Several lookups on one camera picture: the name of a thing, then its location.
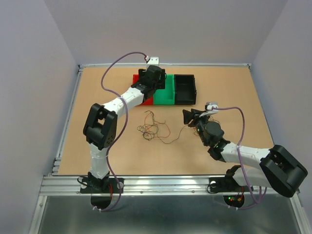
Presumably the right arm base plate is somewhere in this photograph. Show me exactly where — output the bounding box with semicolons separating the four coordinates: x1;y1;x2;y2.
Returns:
206;176;249;194

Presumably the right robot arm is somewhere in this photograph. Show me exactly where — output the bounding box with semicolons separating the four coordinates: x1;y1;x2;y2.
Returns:
182;104;308;197

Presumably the black plastic bin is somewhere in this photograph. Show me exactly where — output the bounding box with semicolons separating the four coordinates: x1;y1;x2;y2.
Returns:
174;74;197;105

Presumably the red plastic bin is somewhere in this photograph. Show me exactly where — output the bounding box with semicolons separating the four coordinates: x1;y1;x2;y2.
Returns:
132;74;154;106

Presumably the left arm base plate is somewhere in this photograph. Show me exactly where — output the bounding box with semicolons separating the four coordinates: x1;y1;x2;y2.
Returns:
77;176;124;194

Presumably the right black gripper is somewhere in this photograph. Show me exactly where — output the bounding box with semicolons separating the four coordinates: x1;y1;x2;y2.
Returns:
182;107;211;146

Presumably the aluminium front rail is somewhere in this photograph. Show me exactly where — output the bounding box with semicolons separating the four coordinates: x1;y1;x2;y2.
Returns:
39;173;300;196

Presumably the orange wire bundle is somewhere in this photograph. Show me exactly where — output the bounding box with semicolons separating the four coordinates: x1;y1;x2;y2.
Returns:
136;110;188;144

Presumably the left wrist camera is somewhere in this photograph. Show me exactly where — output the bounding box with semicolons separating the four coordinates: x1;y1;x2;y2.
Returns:
146;57;159;69

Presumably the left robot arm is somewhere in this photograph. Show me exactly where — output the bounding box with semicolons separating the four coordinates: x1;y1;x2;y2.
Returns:
83;65;166;192

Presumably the green plastic bin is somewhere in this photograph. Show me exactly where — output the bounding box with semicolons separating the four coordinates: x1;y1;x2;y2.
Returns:
153;74;175;105

